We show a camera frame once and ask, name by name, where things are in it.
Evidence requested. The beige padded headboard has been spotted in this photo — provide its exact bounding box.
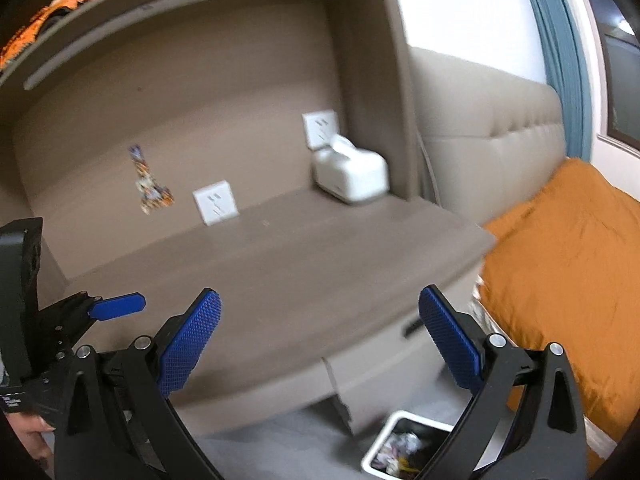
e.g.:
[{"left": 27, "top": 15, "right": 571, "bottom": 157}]
[{"left": 407, "top": 46, "right": 568, "bottom": 226}]

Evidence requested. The person's left hand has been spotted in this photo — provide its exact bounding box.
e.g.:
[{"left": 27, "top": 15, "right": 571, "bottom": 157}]
[{"left": 5, "top": 410, "right": 57, "bottom": 461}]

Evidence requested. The white tissue box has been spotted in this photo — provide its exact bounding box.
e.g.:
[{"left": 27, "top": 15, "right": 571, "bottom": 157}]
[{"left": 311, "top": 134, "right": 390, "bottom": 205}]

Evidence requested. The colourful sticker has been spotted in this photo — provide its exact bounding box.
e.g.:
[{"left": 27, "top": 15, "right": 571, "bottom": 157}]
[{"left": 127, "top": 144, "right": 176, "bottom": 215}]

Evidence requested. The grey cable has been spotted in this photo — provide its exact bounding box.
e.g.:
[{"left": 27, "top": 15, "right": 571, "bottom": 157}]
[{"left": 417, "top": 140, "right": 443, "bottom": 206}]

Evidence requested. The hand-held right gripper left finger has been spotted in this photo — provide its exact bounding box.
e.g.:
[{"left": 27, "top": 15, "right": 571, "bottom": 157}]
[{"left": 52, "top": 287, "right": 223, "bottom": 480}]

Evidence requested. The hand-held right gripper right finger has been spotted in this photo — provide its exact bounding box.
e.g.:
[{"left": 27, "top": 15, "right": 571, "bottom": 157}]
[{"left": 419, "top": 284, "right": 588, "bottom": 480}]

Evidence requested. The white square trash bin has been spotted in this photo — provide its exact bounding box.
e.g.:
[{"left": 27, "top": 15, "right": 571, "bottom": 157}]
[{"left": 360, "top": 410, "right": 456, "bottom": 480}]

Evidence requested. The black bin liner bag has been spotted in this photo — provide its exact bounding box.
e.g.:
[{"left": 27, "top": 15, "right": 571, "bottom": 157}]
[{"left": 372, "top": 417, "right": 453, "bottom": 476}]

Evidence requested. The bedside desk unit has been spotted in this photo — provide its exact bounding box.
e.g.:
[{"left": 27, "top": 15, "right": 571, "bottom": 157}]
[{"left": 0, "top": 0, "right": 498, "bottom": 438}]

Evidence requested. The blue curtain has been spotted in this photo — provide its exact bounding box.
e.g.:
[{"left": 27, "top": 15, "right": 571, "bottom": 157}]
[{"left": 515, "top": 0, "right": 593, "bottom": 161}]

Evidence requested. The orange toy car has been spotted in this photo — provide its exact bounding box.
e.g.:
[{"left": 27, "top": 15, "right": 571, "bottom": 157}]
[{"left": 0, "top": 0, "right": 97, "bottom": 71}]

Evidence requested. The crumpled white paper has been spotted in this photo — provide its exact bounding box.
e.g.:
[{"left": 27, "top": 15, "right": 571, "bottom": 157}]
[{"left": 394, "top": 432, "right": 423, "bottom": 457}]

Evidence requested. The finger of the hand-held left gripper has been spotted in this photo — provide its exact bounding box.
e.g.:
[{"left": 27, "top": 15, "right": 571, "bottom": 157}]
[{"left": 37, "top": 291, "right": 147, "bottom": 356}]

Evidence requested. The white wall socket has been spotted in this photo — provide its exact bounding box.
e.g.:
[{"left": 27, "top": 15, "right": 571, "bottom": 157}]
[
  {"left": 301, "top": 109, "right": 341, "bottom": 151},
  {"left": 192, "top": 180, "right": 241, "bottom": 227}
]

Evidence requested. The window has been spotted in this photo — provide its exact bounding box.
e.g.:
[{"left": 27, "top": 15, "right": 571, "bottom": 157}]
[{"left": 582, "top": 0, "right": 640, "bottom": 153}]

